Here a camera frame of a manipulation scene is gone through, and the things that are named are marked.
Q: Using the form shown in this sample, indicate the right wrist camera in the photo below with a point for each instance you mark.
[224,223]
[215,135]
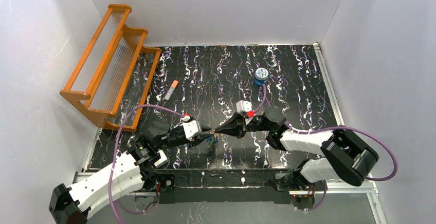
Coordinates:
[244,108]

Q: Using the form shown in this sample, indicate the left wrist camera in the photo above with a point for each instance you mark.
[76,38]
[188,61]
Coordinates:
[191,127]

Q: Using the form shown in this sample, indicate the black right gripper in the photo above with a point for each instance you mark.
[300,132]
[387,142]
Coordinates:
[242,126]

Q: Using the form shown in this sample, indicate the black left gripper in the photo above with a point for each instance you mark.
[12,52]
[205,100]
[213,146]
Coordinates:
[196,136]

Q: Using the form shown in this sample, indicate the orange capped white highlighter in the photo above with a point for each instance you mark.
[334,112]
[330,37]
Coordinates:
[171,90]

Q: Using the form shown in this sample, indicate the blue round tin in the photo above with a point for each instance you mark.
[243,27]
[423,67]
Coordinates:
[261,76]

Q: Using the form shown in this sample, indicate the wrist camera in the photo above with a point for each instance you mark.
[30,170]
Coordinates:
[191,127]
[244,108]

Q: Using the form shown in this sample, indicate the white label box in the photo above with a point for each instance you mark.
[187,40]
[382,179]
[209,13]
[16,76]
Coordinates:
[162,160]

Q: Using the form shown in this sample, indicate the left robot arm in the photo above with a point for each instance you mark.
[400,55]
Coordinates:
[133,170]

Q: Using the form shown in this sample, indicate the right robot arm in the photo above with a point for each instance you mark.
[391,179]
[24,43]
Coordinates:
[344,155]

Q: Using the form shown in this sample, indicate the orange wooden tiered rack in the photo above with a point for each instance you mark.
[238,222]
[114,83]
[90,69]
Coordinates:
[101,79]

